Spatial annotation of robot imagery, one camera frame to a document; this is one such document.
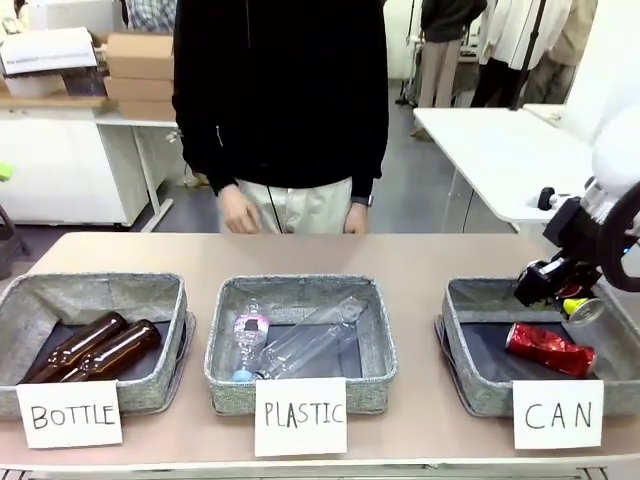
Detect large white table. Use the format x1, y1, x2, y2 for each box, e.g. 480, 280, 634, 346
413, 105, 597, 236

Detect small clear bottle blue cap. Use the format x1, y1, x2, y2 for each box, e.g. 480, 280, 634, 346
231, 298, 272, 384

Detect wooden shelf board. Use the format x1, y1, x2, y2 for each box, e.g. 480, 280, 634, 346
0, 94, 118, 109

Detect person black hoodie torso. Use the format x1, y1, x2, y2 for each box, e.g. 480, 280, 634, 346
172, 0, 390, 199

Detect grey fabric basket plastic label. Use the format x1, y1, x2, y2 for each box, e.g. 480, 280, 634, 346
203, 274, 399, 417

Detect black right arm cable sleeve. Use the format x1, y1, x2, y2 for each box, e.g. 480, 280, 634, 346
598, 182, 640, 292

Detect flat brown cardboard box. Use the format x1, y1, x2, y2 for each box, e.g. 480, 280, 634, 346
102, 75, 176, 104
116, 98, 177, 122

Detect dark plastic crate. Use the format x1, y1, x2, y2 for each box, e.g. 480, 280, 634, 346
62, 67, 109, 98

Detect white desk with legs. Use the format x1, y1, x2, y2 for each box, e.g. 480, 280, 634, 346
94, 110, 177, 234

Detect person left hand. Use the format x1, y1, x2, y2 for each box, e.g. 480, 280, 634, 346
344, 202, 374, 235

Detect white paper sign PLASTIC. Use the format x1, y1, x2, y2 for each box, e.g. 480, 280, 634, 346
253, 378, 348, 458

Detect white paper sign BOTTLE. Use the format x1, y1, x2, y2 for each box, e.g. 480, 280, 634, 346
15, 380, 124, 450

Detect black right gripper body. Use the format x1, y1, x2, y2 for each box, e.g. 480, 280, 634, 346
542, 199, 604, 284

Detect crushed red can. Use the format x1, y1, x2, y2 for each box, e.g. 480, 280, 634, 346
504, 321, 598, 379

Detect person right forearm black sleeve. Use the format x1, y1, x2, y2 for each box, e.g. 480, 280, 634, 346
174, 114, 239, 198

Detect black tripod pole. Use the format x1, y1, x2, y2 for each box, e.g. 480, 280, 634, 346
508, 0, 547, 111

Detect black hanging cord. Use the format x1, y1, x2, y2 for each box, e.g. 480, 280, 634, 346
267, 184, 284, 235

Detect brown glass bottle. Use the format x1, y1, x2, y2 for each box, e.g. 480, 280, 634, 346
59, 319, 163, 384
21, 310, 128, 384

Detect grey fabric basket can label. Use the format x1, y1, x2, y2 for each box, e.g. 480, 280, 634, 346
433, 277, 640, 419

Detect large clear plastic bottle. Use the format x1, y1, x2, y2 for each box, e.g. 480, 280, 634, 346
254, 295, 364, 380

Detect white cardboard box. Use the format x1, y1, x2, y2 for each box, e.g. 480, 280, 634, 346
0, 27, 97, 77

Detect bystander in plaid shirt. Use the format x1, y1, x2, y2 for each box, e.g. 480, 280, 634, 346
124, 0, 211, 189

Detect person beige trousers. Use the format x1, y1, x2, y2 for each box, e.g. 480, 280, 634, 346
234, 175, 354, 235

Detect bystander in white coat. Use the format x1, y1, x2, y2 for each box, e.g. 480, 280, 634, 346
471, 0, 547, 109

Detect person left forearm black sleeve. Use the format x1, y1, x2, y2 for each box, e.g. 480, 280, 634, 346
349, 114, 390, 200

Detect bystander dark jacket beige trousers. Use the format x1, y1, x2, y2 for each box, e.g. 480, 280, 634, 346
417, 0, 487, 109

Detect person right hand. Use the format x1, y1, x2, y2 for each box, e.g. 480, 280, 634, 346
219, 187, 264, 235

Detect open brown cardboard box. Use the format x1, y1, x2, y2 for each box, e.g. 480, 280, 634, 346
105, 32, 176, 82

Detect dark chair base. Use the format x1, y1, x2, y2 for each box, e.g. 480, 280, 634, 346
0, 202, 33, 281

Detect white cabinet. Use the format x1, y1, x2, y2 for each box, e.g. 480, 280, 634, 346
0, 105, 151, 227

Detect white plastic tray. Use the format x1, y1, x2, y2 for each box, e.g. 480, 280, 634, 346
3, 74, 69, 98

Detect grey fabric basket bottle label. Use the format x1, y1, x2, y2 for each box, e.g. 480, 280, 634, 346
0, 271, 197, 420

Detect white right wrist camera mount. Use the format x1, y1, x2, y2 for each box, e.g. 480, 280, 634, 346
524, 186, 585, 212

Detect white paper sign CAN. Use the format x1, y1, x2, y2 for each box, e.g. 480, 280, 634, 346
511, 379, 605, 450

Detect bystander in tan jacket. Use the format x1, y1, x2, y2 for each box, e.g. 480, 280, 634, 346
523, 0, 599, 106

